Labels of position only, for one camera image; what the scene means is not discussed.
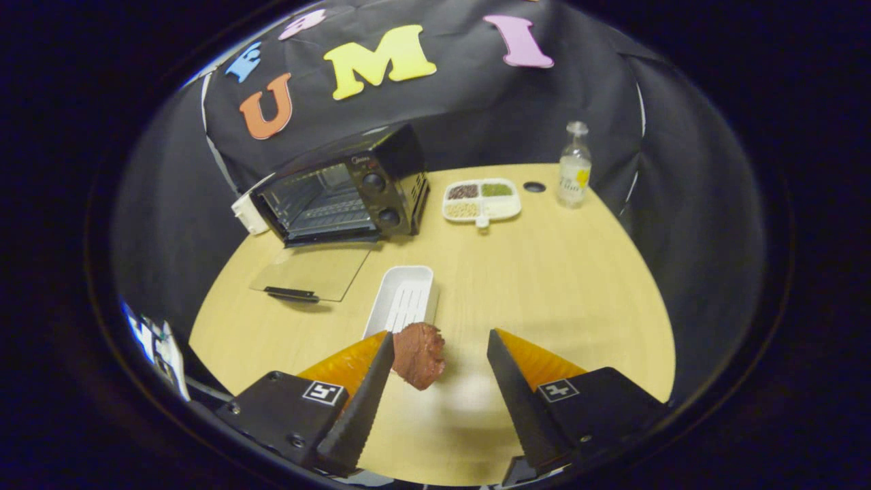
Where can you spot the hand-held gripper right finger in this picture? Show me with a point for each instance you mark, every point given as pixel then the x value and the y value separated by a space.
pixel 520 408

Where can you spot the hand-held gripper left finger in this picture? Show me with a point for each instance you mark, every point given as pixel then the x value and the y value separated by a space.
pixel 357 422

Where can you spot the reddish brown meat piece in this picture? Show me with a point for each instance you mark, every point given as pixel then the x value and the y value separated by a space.
pixel 418 354

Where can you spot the black toaster oven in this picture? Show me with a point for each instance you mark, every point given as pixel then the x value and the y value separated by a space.
pixel 381 190

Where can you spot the white bread toaster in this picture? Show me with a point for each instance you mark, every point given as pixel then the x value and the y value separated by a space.
pixel 246 214

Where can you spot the white rectangular tray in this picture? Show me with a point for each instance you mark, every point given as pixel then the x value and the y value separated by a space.
pixel 401 299

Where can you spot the white divided dish with beans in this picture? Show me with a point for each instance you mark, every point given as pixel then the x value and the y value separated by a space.
pixel 500 206

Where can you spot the black table grommet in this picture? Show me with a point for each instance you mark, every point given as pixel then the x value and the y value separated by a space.
pixel 534 186

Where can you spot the clear glass bottle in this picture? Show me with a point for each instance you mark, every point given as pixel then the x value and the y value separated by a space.
pixel 573 177

